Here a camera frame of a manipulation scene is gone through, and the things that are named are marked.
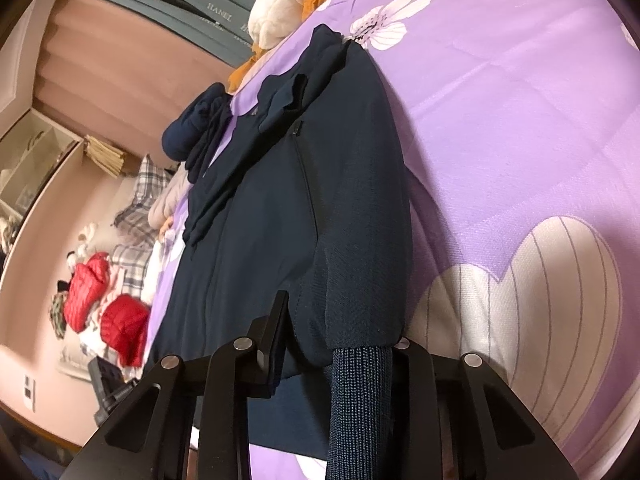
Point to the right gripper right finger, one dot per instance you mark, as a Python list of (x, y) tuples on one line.
[(432, 395)]

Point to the purple floral bed cover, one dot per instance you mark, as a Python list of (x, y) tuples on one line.
[(518, 122)]

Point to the red puffer jacket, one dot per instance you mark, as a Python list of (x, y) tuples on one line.
[(87, 286), (123, 328)]

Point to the dark navy large garment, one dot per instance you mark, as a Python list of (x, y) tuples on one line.
[(309, 198)]

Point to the orange cloth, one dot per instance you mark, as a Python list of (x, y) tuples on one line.
[(247, 71)]

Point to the tan curtain tassel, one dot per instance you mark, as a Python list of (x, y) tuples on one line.
[(106, 156)]

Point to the beige folded quilt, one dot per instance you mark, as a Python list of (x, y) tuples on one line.
[(165, 205)]

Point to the plaid pillow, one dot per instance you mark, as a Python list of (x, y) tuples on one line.
[(136, 235)]

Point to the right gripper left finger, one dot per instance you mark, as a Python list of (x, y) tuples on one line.
[(248, 367)]

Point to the pink curtain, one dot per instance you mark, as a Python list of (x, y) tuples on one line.
[(111, 73)]

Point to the wall shelf cabinet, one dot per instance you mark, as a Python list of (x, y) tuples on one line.
[(31, 152)]

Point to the folded navy clothes stack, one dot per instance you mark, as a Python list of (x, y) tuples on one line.
[(193, 138)]

